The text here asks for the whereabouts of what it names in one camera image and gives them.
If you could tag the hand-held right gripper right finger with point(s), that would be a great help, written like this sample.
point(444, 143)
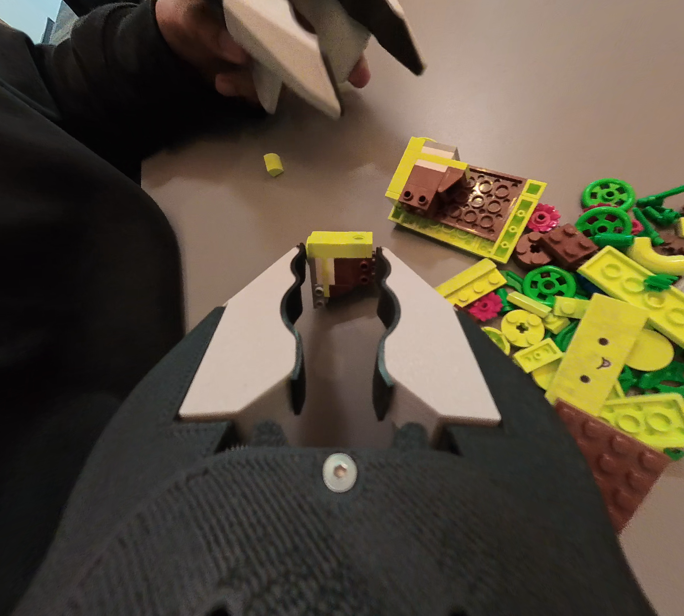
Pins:
point(438, 365)

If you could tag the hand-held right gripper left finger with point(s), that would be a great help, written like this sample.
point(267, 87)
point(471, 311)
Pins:
point(240, 365)

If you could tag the lime curved brick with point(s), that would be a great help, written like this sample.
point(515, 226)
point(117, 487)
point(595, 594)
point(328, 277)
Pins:
point(473, 282)

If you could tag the lime corner build with brown slope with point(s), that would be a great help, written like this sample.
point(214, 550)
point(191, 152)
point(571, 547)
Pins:
point(342, 247)

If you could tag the lime face tile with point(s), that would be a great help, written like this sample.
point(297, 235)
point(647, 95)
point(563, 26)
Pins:
point(593, 354)

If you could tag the lime brick box with brown bricks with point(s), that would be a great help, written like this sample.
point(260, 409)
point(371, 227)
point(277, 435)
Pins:
point(481, 204)

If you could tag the brown toy plate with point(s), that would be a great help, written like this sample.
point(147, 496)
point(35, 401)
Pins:
point(609, 461)

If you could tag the long lime toy plate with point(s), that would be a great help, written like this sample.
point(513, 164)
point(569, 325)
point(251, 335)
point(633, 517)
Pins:
point(614, 274)

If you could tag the person's left forearm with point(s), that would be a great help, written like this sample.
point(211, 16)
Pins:
point(107, 71)

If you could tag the person's left hand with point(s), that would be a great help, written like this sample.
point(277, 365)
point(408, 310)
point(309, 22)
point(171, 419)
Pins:
point(197, 23)

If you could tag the small lime curved piece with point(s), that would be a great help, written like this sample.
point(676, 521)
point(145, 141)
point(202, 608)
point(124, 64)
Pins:
point(273, 165)

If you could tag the pile of small toy bricks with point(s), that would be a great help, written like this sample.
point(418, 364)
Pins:
point(550, 282)

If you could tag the small brown square plate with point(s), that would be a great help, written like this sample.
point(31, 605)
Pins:
point(569, 244)

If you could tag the person's black clothing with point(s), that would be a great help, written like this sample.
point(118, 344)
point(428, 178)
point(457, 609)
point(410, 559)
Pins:
point(69, 279)

